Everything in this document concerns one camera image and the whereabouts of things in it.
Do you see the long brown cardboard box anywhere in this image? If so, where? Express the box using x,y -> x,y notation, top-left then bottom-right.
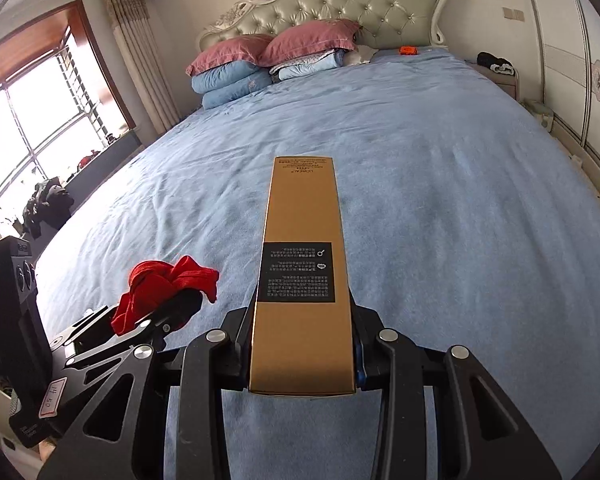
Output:
248,156 -> 357,397

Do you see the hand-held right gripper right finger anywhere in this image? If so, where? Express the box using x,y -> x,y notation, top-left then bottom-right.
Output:
350,295 -> 563,480

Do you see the sliding door wardrobe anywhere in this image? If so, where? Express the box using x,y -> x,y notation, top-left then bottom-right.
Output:
520,0 -> 600,176

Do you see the grey nightstand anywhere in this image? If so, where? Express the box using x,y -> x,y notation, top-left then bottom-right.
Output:
465,57 -> 522,101

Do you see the folded light blue blanket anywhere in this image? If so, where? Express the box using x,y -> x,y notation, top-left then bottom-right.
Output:
270,49 -> 348,81

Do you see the white teal storage box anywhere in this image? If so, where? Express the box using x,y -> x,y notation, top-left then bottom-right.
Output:
522,100 -> 556,131

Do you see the red cloth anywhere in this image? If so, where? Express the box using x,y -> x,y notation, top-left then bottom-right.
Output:
111,255 -> 220,337

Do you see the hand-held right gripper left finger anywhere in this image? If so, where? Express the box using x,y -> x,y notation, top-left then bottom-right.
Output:
37,305 -> 258,480

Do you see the black cloth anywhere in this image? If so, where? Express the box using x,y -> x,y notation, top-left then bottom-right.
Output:
476,51 -> 515,72

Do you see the pink pillow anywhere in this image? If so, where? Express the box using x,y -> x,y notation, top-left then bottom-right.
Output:
257,19 -> 361,68
186,34 -> 276,77

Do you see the folded blue quilt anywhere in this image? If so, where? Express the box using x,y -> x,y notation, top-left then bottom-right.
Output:
191,62 -> 273,111

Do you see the pile of dark clothes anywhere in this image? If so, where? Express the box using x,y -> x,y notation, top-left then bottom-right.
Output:
22,177 -> 76,238

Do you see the bed with blue sheet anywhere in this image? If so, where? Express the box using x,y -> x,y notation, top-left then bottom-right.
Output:
30,47 -> 600,480

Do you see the wooden framed window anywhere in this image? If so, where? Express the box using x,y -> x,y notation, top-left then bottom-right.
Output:
0,0 -> 146,241

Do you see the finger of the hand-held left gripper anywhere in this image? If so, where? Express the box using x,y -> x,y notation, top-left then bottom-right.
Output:
47,305 -> 116,356
66,290 -> 203,372

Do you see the tufted green headboard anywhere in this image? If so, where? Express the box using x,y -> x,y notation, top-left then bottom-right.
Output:
197,0 -> 451,53

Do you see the beige curtain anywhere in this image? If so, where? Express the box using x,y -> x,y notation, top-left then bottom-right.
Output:
100,0 -> 183,133

